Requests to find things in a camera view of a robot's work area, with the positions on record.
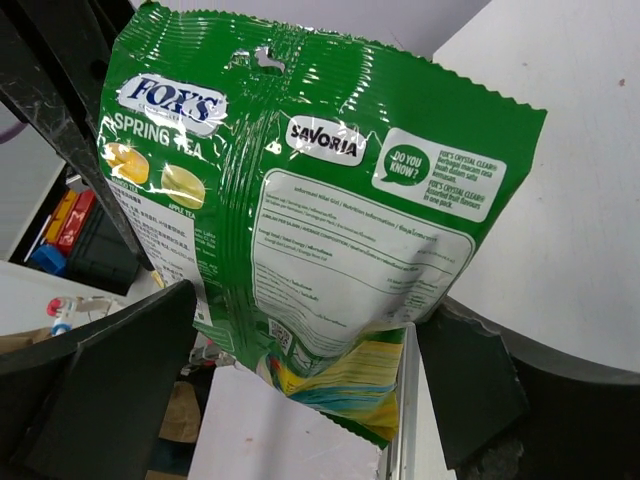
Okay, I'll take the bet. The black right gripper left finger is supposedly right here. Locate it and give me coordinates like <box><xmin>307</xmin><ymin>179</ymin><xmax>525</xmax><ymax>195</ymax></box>
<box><xmin>1</xmin><ymin>280</ymin><xmax>196</xmax><ymax>479</ymax></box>

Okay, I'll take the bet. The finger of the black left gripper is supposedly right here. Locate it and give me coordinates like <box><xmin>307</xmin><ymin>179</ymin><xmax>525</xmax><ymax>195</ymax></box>
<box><xmin>1</xmin><ymin>1</ymin><xmax>153</xmax><ymax>270</ymax></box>

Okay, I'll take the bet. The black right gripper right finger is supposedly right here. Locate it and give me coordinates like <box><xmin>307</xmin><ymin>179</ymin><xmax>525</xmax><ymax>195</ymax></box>
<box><xmin>417</xmin><ymin>299</ymin><xmax>639</xmax><ymax>479</ymax></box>

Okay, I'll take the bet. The green snack packet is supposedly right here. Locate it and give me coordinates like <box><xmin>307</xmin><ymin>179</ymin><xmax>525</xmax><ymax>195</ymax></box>
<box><xmin>97</xmin><ymin>1</ymin><xmax>546</xmax><ymax>447</ymax></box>

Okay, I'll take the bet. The aluminium front rail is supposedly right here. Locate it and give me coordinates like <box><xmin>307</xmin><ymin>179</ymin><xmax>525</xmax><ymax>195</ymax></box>
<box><xmin>377</xmin><ymin>325</ymin><xmax>424</xmax><ymax>480</ymax></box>

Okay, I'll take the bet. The colourful clutter outside enclosure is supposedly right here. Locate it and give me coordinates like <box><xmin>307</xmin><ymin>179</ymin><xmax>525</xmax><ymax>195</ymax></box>
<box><xmin>11</xmin><ymin>190</ymin><xmax>139</xmax><ymax>295</ymax></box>

